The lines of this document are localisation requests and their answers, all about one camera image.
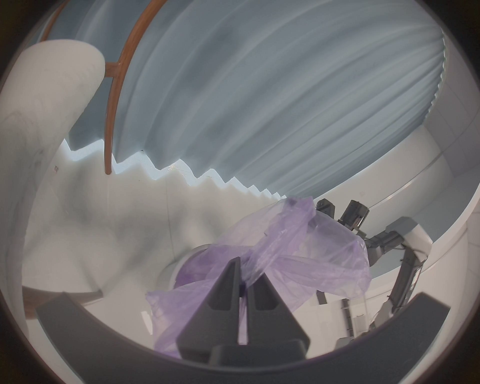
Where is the purple plastic bag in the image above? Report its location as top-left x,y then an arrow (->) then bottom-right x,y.
145,195 -> 372,359

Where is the pale blue curtain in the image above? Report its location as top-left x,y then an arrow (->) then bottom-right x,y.
37,0 -> 451,199

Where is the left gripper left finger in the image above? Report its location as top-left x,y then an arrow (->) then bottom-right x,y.
175,256 -> 241,367

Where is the white cushioned wooden chair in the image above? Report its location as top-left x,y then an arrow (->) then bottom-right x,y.
0,0 -> 169,323

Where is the white trash bin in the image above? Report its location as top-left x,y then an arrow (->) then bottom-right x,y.
157,243 -> 214,290

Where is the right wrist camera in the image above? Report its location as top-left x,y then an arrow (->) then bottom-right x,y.
316,199 -> 337,219

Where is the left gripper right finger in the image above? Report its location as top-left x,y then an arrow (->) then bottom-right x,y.
247,272 -> 312,362

